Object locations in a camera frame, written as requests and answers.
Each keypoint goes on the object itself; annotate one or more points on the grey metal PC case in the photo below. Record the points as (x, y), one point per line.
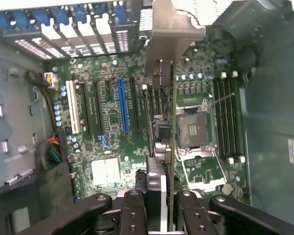
(14, 110)

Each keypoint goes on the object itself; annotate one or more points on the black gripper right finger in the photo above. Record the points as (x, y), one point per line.
(192, 215)

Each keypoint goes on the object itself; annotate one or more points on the CPU socket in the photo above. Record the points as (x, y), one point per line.
(193, 127)

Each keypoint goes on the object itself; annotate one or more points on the white power connector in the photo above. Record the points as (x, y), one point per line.
(51, 80)

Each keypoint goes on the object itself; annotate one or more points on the silver locking lever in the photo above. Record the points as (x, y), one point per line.
(223, 100)

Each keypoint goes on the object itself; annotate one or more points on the white PCI expansion slot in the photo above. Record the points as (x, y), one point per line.
(73, 107)

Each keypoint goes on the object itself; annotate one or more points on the round coin cell battery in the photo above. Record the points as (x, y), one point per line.
(226, 189)

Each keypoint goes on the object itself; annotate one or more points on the long black expansion slot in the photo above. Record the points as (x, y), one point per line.
(134, 105)
(99, 107)
(87, 110)

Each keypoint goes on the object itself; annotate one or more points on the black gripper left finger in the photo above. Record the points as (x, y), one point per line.
(133, 215)

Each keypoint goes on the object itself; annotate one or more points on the blue expansion slot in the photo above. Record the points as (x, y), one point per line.
(123, 105)

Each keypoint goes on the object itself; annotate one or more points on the metal socket cover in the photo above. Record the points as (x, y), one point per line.
(203, 178)

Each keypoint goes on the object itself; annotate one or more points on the short black expansion slot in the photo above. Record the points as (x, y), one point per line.
(107, 86)

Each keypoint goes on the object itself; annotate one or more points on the green Dell motherboard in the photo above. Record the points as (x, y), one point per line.
(112, 110)

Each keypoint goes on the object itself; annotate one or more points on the silver chipset heatsink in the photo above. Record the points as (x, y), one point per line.
(105, 171)

